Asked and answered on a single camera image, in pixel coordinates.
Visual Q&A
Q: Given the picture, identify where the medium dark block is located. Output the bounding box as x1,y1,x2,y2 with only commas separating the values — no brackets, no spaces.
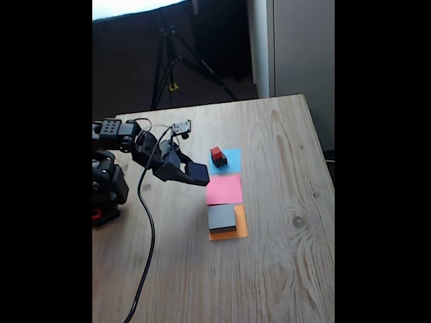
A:
186,160,211,187

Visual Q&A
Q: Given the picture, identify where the large grey block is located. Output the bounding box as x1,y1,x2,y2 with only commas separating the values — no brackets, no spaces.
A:
207,203,237,235

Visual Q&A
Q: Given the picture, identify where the pink paper sheet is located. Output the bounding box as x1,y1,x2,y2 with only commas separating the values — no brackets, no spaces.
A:
205,174,244,205

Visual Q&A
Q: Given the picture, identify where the blue paper sheet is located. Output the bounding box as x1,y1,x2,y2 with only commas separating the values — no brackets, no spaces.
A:
208,147,242,174

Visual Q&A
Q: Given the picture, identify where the orange paper sheet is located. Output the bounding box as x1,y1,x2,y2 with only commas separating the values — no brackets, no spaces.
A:
207,203,248,242

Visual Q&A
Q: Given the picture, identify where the tall black tripod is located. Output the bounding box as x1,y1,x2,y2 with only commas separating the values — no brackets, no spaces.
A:
150,20,240,110

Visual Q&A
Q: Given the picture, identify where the bright white light panel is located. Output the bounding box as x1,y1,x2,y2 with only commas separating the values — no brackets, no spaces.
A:
92,0,189,22

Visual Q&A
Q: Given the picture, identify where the white cabinet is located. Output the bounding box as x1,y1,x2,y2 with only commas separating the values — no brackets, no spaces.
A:
246,0,335,152

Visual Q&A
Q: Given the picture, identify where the small wrist camera board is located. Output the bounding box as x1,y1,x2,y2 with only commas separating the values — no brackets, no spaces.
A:
170,119,193,141

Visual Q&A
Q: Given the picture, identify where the black camera cable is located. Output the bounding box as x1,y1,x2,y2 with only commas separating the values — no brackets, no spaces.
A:
123,129,174,323

